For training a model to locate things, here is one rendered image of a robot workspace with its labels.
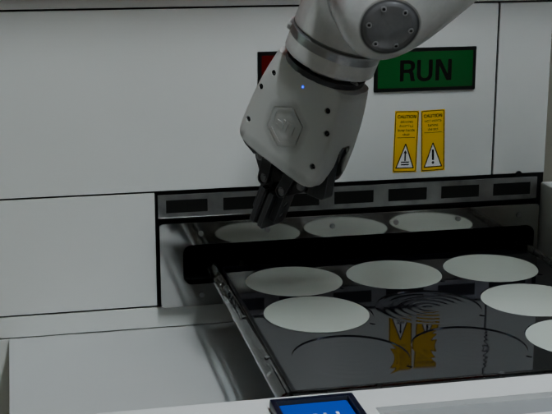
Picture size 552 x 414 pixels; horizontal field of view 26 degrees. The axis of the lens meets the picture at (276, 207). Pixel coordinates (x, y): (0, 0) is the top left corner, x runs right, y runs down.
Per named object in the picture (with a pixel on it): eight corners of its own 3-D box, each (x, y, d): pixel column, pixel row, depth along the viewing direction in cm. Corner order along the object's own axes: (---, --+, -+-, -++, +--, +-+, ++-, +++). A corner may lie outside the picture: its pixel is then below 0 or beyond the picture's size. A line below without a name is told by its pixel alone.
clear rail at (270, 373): (205, 273, 129) (205, 261, 129) (218, 273, 130) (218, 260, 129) (280, 413, 94) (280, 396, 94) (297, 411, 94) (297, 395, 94)
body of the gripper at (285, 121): (263, 30, 106) (225, 137, 111) (347, 89, 101) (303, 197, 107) (315, 24, 112) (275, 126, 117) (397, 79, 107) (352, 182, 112)
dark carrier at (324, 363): (222, 272, 128) (222, 266, 128) (522, 252, 136) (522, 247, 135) (295, 397, 96) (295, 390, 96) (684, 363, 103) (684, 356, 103)
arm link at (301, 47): (271, 12, 104) (260, 43, 106) (346, 62, 100) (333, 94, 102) (328, 6, 111) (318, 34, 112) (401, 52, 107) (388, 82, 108)
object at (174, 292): (159, 303, 133) (157, 220, 130) (529, 278, 142) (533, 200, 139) (161, 308, 131) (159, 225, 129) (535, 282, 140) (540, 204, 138)
